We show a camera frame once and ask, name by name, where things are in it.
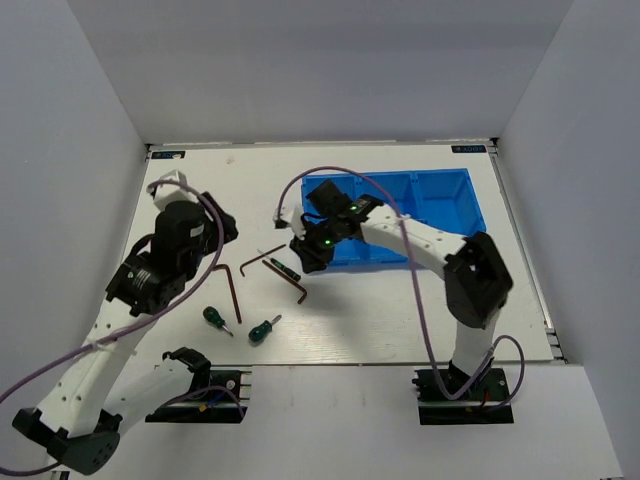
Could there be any black green precision screwdriver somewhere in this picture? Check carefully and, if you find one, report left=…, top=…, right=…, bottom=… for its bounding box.
left=259, top=250, right=301, bottom=282

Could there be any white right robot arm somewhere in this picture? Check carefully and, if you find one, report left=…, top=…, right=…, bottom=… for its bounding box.
left=274, top=180, right=513, bottom=400

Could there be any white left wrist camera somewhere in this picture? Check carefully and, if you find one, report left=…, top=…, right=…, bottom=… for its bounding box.
left=147, top=169, right=195, bottom=211

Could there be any small brown hex key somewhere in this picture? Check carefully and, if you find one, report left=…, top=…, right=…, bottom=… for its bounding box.
left=239, top=244, right=286, bottom=277

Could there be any right corner label sticker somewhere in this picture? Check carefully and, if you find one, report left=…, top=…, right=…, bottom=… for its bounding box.
left=451, top=145, right=487, bottom=154

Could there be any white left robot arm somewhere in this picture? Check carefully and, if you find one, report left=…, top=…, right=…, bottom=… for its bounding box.
left=12, top=190, right=238, bottom=475

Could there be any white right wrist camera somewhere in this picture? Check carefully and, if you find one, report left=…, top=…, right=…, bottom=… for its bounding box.
left=273, top=203, right=306, bottom=239

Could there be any medium brown hex key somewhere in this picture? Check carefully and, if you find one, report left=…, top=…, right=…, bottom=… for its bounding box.
left=261, top=260, right=308, bottom=305

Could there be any left corner label sticker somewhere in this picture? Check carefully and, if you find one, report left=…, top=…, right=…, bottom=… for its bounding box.
left=151, top=151, right=186, bottom=160

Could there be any green stubby screwdriver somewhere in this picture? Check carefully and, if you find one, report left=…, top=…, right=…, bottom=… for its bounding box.
left=248, top=315, right=282, bottom=344
left=202, top=306, right=234, bottom=337

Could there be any blue plastic compartment bin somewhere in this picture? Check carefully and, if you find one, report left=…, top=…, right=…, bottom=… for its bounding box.
left=301, top=169, right=486, bottom=271

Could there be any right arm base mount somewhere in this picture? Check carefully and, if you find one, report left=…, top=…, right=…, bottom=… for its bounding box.
left=412, top=368, right=514, bottom=426

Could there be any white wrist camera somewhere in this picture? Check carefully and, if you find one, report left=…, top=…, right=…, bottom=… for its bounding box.
left=273, top=203, right=306, bottom=239
left=147, top=169, right=195, bottom=211

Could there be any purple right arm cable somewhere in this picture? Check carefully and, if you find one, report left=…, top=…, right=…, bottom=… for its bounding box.
left=277, top=165, right=525, bottom=412

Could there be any green stubby screwdriver right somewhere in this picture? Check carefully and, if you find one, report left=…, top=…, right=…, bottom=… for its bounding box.
left=248, top=315, right=282, bottom=344

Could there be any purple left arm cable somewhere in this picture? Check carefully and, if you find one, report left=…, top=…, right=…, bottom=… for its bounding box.
left=0, top=180, right=246, bottom=476

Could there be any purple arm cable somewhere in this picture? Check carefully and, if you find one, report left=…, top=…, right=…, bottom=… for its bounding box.
left=0, top=180, right=246, bottom=476
left=277, top=165, right=525, bottom=412

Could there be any large brown hex key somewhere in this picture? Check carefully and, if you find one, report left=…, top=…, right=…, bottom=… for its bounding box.
left=213, top=264, right=243, bottom=325

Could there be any green stubby screwdriver left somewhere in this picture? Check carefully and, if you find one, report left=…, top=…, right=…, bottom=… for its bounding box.
left=202, top=306, right=234, bottom=337

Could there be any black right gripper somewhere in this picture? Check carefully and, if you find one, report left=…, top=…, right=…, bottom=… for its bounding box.
left=290, top=216, right=343, bottom=275

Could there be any corner label sticker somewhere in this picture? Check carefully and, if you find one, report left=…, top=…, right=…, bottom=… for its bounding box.
left=451, top=145, right=487, bottom=154
left=151, top=151, right=186, bottom=160

